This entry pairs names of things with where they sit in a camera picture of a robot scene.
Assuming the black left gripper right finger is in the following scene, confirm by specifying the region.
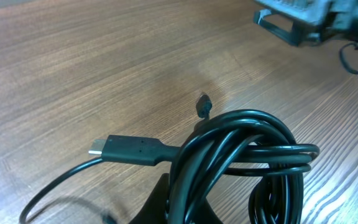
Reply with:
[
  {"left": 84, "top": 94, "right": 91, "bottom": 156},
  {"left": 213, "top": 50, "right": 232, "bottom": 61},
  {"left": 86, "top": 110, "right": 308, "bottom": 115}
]
[{"left": 194, "top": 199, "right": 223, "bottom": 224}]

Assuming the black cable bundle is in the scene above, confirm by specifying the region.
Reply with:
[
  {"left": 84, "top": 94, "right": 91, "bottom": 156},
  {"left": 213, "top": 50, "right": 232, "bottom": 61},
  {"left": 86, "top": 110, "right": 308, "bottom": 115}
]
[{"left": 19, "top": 91, "right": 321, "bottom": 224}]

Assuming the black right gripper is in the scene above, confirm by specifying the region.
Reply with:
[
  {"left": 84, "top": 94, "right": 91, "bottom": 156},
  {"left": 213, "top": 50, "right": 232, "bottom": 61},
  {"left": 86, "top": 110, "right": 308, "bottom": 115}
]
[{"left": 254, "top": 0, "right": 358, "bottom": 46}]

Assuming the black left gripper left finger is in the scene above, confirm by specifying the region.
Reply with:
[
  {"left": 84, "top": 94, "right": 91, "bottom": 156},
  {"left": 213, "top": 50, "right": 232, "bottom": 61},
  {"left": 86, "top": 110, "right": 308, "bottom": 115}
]
[{"left": 129, "top": 173, "right": 169, "bottom": 224}]

